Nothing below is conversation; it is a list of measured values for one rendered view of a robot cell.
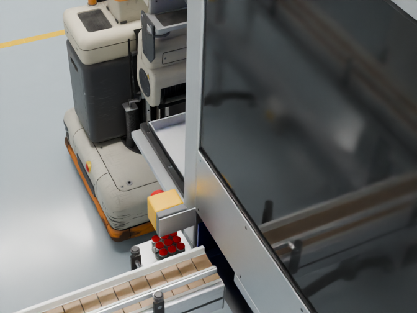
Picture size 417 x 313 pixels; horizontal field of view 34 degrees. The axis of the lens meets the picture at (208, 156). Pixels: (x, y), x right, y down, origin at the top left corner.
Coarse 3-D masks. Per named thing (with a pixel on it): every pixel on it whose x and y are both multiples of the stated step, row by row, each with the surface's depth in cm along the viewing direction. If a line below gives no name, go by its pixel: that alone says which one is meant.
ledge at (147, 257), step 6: (180, 234) 168; (150, 240) 166; (186, 240) 167; (138, 246) 165; (144, 246) 165; (150, 246) 165; (186, 246) 166; (144, 252) 164; (150, 252) 164; (144, 258) 162; (150, 258) 162; (144, 264) 161
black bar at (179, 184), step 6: (144, 126) 195; (144, 132) 194; (150, 132) 193; (150, 138) 191; (150, 144) 191; (156, 144) 189; (156, 150) 188; (162, 150) 187; (162, 156) 186; (162, 162) 186; (168, 162) 184; (168, 168) 182; (174, 168) 183; (174, 174) 181; (174, 180) 180; (180, 180) 179; (180, 186) 178; (180, 192) 178
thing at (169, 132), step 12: (156, 120) 194; (168, 120) 196; (180, 120) 199; (156, 132) 191; (168, 132) 196; (180, 132) 196; (168, 144) 192; (180, 144) 192; (168, 156) 185; (180, 156) 188; (180, 168) 185
